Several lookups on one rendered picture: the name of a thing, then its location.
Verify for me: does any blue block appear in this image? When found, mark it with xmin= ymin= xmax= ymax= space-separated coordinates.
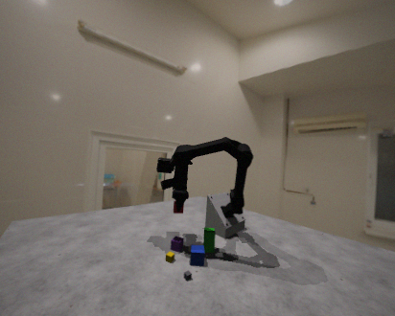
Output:
xmin=190 ymin=244 xmax=205 ymax=266

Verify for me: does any purple block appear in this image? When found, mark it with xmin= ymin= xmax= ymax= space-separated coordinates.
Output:
xmin=171 ymin=237 xmax=183 ymax=252

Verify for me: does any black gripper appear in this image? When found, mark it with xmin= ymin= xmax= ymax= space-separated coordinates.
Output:
xmin=172 ymin=174 xmax=189 ymax=212

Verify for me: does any small yellow cube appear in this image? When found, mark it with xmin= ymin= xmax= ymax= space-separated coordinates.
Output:
xmin=166 ymin=252 xmax=175 ymax=263

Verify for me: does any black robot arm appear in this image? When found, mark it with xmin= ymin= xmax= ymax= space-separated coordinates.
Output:
xmin=156 ymin=137 xmax=253 ymax=217

